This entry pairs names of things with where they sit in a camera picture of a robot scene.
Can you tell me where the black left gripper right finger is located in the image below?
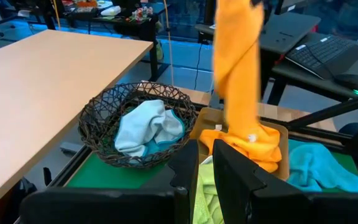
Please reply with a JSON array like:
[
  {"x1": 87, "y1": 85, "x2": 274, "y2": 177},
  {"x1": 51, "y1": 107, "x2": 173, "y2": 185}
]
[{"x1": 213, "y1": 139, "x2": 358, "y2": 224}]

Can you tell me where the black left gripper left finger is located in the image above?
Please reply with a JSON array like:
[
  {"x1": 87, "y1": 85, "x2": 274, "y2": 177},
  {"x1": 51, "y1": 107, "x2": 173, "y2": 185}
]
[{"x1": 20, "y1": 139, "x2": 200, "y2": 224}]

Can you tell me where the turquoise microfiber towel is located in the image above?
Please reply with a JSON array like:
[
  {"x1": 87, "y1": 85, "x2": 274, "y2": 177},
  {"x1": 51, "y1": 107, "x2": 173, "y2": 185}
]
[{"x1": 287, "y1": 142, "x2": 358, "y2": 194}]

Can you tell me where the lime green microfiber towel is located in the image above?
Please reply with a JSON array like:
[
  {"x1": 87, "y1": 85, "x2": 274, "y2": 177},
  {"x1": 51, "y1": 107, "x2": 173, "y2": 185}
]
[{"x1": 192, "y1": 155, "x2": 226, "y2": 224}]

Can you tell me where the light blue teal-edged towel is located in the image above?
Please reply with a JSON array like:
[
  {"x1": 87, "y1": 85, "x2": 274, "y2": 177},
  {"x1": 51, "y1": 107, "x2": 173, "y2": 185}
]
[{"x1": 114, "y1": 99, "x2": 186, "y2": 158}]

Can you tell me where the orange microfiber towel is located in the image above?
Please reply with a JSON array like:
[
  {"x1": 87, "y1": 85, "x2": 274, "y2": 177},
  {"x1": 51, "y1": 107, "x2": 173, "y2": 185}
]
[
  {"x1": 213, "y1": 0, "x2": 265, "y2": 133},
  {"x1": 199, "y1": 124, "x2": 283, "y2": 174}
]

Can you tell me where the dark woven wicker basket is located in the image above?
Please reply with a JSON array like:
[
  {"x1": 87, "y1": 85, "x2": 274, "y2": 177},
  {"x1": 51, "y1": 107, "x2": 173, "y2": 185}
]
[{"x1": 78, "y1": 81, "x2": 198, "y2": 169}]

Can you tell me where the beige wooden desk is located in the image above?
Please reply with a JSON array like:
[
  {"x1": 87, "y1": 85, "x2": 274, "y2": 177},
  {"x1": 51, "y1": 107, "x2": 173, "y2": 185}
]
[{"x1": 0, "y1": 29, "x2": 154, "y2": 218}]

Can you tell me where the black computer mouse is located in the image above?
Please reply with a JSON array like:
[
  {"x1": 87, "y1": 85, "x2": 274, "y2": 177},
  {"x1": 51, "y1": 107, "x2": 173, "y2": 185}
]
[{"x1": 334, "y1": 73, "x2": 358, "y2": 96}]

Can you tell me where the black keyboard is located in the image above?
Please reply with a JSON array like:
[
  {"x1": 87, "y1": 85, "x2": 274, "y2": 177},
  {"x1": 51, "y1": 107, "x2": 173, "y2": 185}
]
[{"x1": 285, "y1": 34, "x2": 358, "y2": 81}]

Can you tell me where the black laptop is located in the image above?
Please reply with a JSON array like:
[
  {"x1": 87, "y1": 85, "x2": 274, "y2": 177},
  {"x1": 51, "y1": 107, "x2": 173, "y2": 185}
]
[{"x1": 259, "y1": 12, "x2": 322, "y2": 56}]

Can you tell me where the black background table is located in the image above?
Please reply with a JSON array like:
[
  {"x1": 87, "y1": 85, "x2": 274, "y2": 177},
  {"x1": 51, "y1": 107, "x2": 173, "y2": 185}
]
[{"x1": 39, "y1": 0, "x2": 167, "y2": 82}]

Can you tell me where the black diagonal frame brace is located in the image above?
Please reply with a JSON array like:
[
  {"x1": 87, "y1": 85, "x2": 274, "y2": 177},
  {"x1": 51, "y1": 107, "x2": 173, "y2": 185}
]
[{"x1": 286, "y1": 90, "x2": 358, "y2": 131}]

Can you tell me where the black cable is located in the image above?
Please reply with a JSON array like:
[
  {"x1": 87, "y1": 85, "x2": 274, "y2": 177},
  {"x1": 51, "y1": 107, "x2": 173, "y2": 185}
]
[{"x1": 193, "y1": 42, "x2": 204, "y2": 91}]

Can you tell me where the yellow cable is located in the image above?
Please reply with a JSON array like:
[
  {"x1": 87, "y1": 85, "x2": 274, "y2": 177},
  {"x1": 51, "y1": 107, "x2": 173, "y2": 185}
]
[{"x1": 162, "y1": 0, "x2": 175, "y2": 87}]

